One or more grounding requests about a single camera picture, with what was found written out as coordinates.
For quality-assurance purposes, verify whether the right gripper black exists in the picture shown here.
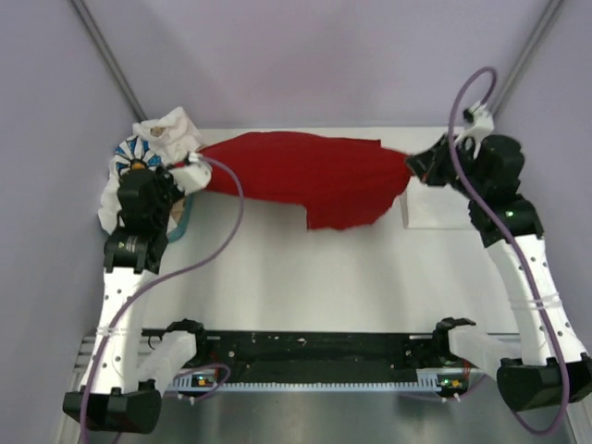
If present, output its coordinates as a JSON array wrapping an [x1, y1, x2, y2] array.
[[405, 132, 487, 201]]

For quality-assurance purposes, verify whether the red t shirt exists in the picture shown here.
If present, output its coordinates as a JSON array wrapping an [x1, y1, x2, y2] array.
[[202, 131, 411, 230]]

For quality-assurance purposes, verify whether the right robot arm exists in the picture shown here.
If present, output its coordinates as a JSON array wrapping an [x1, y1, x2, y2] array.
[[405, 135, 591, 412]]

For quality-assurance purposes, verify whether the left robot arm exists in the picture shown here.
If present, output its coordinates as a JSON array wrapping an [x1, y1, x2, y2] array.
[[62, 166, 210, 434]]

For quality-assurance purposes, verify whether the tan t shirt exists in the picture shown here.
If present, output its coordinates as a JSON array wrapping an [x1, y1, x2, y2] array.
[[152, 125, 204, 223]]

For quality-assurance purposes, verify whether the teal plastic bin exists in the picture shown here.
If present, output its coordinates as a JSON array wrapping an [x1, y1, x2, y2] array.
[[166, 195, 193, 242]]

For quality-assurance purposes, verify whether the folded white t shirt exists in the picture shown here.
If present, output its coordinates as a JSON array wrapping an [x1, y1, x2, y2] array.
[[401, 188, 472, 230]]

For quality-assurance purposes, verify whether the white flower print t shirt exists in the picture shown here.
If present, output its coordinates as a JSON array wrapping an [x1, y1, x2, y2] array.
[[97, 135, 175, 234]]

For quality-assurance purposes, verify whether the white crumpled t shirt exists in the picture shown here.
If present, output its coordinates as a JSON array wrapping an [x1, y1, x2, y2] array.
[[132, 106, 204, 166]]

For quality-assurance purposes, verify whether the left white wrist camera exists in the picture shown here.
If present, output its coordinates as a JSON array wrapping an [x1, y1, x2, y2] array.
[[170, 152, 212, 195]]

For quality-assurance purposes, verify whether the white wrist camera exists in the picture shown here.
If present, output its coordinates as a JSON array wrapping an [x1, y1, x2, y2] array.
[[170, 152, 212, 195], [454, 102, 495, 148]]

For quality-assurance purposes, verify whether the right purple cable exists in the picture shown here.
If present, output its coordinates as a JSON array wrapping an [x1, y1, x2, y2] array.
[[447, 67, 570, 436]]

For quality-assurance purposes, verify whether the purple cable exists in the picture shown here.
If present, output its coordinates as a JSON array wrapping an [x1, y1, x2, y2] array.
[[79, 155, 245, 444], [447, 67, 570, 436]]

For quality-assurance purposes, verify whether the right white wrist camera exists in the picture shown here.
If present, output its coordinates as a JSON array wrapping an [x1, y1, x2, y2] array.
[[454, 102, 495, 148]]

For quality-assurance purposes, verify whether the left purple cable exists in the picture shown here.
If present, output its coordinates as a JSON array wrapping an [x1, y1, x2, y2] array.
[[79, 155, 245, 444]]

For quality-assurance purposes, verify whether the right aluminium frame post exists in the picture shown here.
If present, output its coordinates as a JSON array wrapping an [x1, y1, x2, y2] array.
[[488, 0, 569, 124]]

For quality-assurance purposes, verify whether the aluminium frame post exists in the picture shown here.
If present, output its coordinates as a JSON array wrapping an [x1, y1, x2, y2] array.
[[68, 0, 147, 121], [488, 0, 569, 124]]

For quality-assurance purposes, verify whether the left aluminium frame post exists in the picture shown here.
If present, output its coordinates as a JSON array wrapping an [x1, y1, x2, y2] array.
[[68, 0, 147, 121]]

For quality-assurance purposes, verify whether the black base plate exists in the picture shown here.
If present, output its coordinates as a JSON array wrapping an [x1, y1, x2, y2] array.
[[138, 328, 468, 384]]

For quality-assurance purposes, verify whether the grey slotted cable duct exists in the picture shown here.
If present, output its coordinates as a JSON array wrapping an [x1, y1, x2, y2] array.
[[166, 369, 469, 397]]

